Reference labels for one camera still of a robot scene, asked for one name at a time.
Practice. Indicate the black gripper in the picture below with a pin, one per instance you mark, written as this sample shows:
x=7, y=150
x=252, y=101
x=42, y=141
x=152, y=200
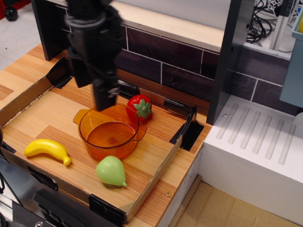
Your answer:
x=92, y=54

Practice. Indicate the yellow toy banana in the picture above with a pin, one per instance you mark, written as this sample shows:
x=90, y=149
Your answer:
x=50, y=147

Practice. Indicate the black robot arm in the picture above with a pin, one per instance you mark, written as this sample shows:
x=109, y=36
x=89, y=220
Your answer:
x=91, y=12

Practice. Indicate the orange transparent plastic pot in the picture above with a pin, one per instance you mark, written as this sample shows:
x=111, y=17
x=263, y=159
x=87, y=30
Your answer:
x=115, y=131

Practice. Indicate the red toy strawberry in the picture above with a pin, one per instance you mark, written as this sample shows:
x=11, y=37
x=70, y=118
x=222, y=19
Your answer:
x=142, y=105

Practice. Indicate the green toy pear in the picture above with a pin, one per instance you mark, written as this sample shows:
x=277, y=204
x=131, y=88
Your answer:
x=110, y=170

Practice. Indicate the black caster wheel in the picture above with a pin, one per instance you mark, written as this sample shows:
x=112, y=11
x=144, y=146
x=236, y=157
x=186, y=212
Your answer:
x=10, y=12

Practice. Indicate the black metal equipment base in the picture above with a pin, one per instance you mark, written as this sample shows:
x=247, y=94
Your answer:
x=38, y=201

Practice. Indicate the white toy sink drainboard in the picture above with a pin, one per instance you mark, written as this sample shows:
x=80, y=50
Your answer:
x=255, y=154

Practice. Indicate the grey-blue bin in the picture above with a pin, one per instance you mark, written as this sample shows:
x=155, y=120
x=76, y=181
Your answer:
x=292, y=90

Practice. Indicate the dark grey vertical post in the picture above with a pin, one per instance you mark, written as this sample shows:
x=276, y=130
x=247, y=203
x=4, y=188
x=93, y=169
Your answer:
x=235, y=34

